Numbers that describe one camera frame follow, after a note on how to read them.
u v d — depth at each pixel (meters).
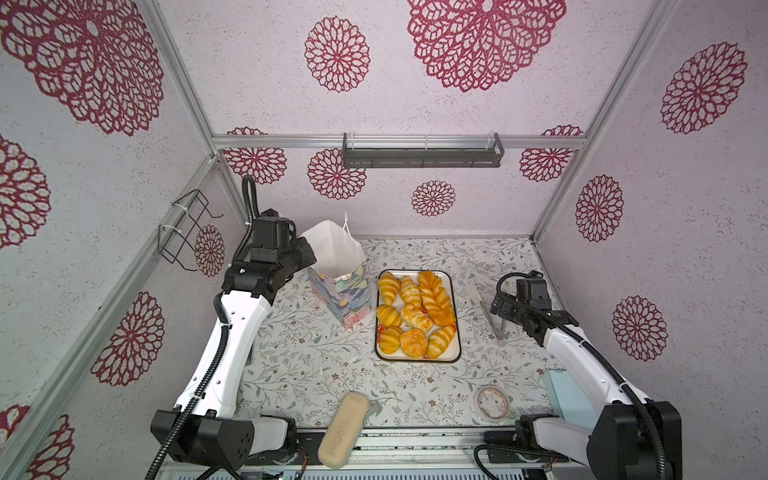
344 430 0.73
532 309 0.62
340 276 0.76
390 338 0.88
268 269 0.50
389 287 1.00
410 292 1.00
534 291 0.65
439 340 0.90
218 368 0.41
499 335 0.92
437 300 0.99
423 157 0.87
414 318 0.93
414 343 0.87
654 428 0.38
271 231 0.52
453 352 0.89
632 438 0.40
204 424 0.37
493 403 0.81
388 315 0.93
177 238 0.75
